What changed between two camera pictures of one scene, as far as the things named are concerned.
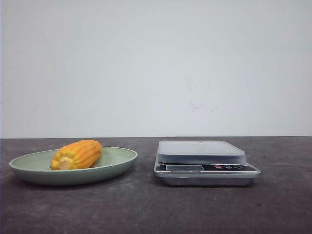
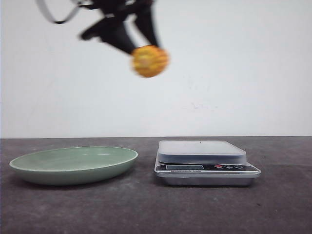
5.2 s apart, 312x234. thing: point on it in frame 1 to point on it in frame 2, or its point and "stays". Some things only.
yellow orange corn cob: [76, 154] to [149, 61]
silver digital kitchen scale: [203, 164] stays
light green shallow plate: [78, 163] stays
